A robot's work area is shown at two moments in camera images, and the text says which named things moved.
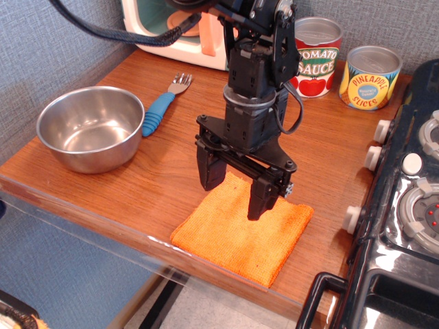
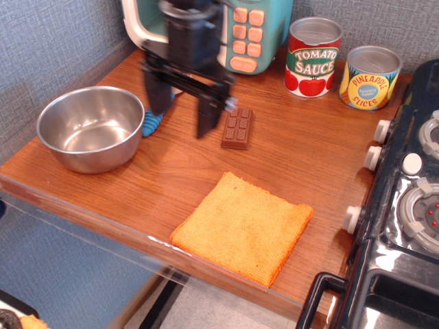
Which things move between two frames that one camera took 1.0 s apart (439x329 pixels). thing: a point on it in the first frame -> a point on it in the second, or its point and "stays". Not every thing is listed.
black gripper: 249,138 -> 191,61
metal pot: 92,129 stays
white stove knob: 381,130 stays
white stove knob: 351,218 stays
